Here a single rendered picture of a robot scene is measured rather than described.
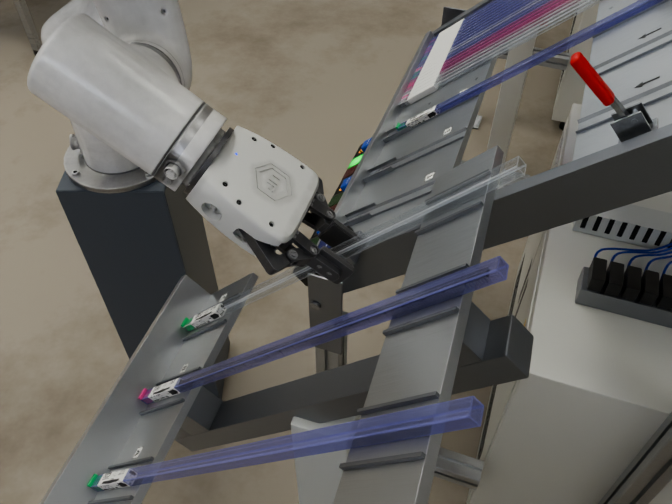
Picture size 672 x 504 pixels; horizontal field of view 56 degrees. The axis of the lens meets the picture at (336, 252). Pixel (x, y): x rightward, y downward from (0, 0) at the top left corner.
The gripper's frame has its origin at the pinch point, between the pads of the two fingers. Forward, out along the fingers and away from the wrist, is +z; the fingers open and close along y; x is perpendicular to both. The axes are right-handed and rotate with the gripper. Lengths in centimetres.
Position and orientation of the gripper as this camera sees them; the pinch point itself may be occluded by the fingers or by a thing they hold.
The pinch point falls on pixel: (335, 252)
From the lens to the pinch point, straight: 63.6
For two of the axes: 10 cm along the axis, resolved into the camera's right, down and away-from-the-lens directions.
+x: -5.4, 4.3, 7.3
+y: 3.0, -7.1, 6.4
